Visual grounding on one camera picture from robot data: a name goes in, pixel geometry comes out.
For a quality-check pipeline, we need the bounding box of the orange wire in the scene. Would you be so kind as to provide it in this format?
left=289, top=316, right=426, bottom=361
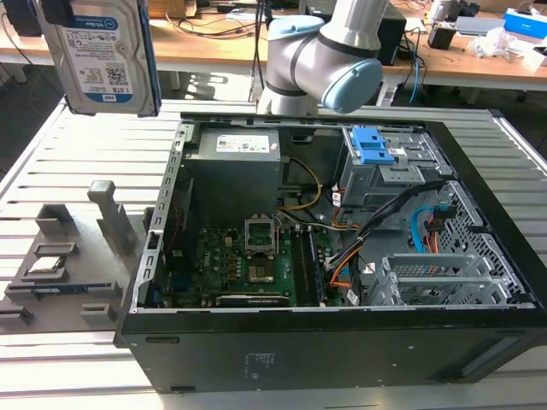
left=330, top=249, right=365, bottom=288

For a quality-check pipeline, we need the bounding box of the wooden desk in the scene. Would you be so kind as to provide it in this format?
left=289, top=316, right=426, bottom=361
left=0, top=8, right=300, bottom=73
left=397, top=6, right=547, bottom=91

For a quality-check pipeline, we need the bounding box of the grey metal disk bay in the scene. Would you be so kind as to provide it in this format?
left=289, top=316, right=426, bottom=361
left=366, top=253, right=506, bottom=307

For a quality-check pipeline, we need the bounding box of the black graphics card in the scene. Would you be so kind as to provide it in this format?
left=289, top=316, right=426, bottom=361
left=215, top=293, right=290, bottom=307

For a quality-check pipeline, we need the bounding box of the hard disk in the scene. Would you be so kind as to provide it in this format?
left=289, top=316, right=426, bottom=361
left=38, top=0, right=162, bottom=118

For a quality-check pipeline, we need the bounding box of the black RAM slot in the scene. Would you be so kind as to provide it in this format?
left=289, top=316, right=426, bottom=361
left=291, top=225, right=325, bottom=307

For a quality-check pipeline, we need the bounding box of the large black box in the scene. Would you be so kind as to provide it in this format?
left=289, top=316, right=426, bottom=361
left=2, top=0, right=44, bottom=38

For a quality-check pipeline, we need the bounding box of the CPU socket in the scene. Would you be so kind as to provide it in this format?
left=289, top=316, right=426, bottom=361
left=243, top=211, right=279, bottom=260

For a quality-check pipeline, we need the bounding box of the grey laptop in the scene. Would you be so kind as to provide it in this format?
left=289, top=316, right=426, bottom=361
left=455, top=15, right=508, bottom=36

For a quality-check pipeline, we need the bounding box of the thin black hanging cable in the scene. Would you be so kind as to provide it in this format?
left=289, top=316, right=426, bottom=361
left=250, top=0, right=274, bottom=103

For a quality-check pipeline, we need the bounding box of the grey power supply unit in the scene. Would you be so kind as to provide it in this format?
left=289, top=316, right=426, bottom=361
left=182, top=127, right=283, bottom=214

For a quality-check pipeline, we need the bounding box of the blue and white box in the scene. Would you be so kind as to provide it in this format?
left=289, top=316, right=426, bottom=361
left=503, top=7, right=544, bottom=44

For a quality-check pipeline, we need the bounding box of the white plastic bag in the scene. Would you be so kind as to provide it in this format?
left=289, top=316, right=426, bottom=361
left=467, top=26, right=536, bottom=59

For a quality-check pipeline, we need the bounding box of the black power connector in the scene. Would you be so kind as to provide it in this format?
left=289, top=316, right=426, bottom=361
left=424, top=204, right=455, bottom=241

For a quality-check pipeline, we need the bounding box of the black wire bundle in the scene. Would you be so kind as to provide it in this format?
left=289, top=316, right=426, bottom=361
left=327, top=181, right=442, bottom=268

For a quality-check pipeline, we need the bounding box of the green motherboard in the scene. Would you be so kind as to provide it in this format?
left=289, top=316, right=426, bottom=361
left=164, top=224, right=338, bottom=308

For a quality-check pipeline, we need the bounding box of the square chipset heat sink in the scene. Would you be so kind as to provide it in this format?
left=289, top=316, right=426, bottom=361
left=247, top=263, right=275, bottom=284

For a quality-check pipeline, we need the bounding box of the blue hanging cable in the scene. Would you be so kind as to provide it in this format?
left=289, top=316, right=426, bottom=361
left=408, top=46, right=425, bottom=104

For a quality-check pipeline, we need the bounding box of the black open PC case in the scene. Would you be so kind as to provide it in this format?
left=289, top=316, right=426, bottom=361
left=113, top=108, right=547, bottom=395

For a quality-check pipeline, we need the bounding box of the blue drive latch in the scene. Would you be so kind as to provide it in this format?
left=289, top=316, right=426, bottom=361
left=351, top=126, right=397, bottom=166

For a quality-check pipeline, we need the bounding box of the black speaker box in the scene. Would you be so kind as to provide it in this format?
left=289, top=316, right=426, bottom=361
left=375, top=4, right=408, bottom=67

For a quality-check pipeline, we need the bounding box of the blue wire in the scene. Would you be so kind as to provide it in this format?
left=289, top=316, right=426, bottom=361
left=409, top=206, right=433, bottom=254

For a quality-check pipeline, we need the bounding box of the grey metal drive cage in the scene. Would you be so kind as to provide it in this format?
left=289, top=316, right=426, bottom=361
left=340, top=126, right=454, bottom=211

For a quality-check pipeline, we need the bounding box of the silver CPU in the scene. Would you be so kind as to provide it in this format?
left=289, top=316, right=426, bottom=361
left=26, top=256, right=65, bottom=275

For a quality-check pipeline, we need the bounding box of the RAM stick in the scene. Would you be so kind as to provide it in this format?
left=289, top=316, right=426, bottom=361
left=5, top=283, right=113, bottom=296

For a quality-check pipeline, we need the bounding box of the grey parts rack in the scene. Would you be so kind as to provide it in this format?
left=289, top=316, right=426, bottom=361
left=0, top=179, right=147, bottom=335

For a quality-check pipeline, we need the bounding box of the small black box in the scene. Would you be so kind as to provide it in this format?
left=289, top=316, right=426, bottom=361
left=427, top=22, right=456, bottom=49

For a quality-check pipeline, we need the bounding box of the yellow wire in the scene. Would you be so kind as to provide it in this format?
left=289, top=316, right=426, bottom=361
left=276, top=157, right=322, bottom=211

